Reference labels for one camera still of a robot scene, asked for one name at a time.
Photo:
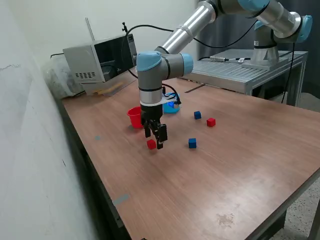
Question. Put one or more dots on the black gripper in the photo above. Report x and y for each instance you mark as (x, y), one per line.
(151, 112)

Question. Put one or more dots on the red cube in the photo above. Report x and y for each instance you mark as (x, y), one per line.
(211, 122)
(150, 144)

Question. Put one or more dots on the blue cube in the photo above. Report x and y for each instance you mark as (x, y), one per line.
(192, 143)
(197, 115)

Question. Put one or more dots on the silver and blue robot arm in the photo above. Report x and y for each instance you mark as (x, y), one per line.
(152, 75)

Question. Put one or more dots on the aluminium robot base table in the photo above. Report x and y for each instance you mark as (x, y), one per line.
(225, 72)

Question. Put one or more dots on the red plastic cup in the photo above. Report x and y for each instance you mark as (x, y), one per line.
(135, 118)

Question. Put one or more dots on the blue plastic cup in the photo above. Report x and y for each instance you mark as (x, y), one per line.
(175, 110)

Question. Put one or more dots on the small blue tape patch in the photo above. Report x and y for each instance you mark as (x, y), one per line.
(97, 138)

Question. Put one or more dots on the clear acrylic stand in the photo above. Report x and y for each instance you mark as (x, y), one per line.
(125, 77)

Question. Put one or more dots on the wooden sticks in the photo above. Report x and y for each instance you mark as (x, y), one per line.
(102, 92)

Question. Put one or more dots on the long grey-blue tape strip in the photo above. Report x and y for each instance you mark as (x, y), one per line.
(120, 199)

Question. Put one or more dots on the silver microwave oven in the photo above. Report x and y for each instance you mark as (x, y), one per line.
(82, 60)

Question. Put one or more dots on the clear plastic storage box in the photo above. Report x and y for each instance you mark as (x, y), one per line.
(60, 80)

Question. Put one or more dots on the thin white rod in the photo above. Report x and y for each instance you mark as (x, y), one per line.
(90, 28)

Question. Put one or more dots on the dark grey curtain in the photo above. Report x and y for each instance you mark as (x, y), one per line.
(232, 30)

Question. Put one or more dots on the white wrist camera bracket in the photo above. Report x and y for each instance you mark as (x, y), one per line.
(168, 101)

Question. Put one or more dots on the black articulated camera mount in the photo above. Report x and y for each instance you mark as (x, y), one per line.
(124, 28)

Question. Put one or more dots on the grey metal table frame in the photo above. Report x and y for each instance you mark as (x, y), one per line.
(273, 225)

